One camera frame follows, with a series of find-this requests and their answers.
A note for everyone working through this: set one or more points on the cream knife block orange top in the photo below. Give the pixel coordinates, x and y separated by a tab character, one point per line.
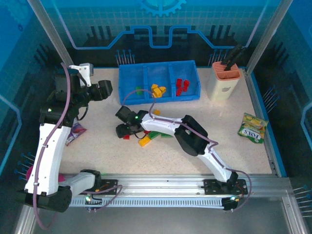
223	90

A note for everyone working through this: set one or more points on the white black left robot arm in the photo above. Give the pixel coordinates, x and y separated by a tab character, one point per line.
46	158

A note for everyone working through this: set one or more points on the black controller board with LED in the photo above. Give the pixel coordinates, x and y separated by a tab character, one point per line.
231	201
89	198

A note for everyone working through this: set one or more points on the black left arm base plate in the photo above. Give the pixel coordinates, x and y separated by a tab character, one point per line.
109	185

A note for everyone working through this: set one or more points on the grey metal front panel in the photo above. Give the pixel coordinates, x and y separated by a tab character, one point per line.
158	221

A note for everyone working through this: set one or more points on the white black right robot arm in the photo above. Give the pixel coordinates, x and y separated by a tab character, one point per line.
161	124

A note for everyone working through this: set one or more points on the aluminium frame post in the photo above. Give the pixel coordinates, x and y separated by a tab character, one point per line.
265	36
55	36

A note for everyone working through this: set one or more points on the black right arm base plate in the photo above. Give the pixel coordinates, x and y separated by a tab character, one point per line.
212	186

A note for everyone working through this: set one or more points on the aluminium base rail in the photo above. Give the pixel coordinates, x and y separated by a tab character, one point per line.
158	185

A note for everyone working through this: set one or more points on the aluminium side rail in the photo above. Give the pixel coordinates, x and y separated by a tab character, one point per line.
256	102

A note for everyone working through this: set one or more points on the purple snack bag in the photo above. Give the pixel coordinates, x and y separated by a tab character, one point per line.
76	131

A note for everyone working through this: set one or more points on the blue three-compartment sorting tray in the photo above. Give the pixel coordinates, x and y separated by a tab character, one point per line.
158	73

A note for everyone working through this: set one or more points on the pink foam goblet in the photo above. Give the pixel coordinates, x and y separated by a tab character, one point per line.
29	173

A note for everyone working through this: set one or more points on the small yellow lego brick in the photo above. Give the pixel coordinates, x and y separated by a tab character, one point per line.
156	112

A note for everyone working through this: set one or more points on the small red lego brick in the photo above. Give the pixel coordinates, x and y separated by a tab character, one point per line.
186	84

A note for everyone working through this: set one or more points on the green yellow snack bag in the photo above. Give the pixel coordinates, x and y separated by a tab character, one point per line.
253	128

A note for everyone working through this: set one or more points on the long green lego brick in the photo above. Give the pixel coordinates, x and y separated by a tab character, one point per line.
154	134
167	135

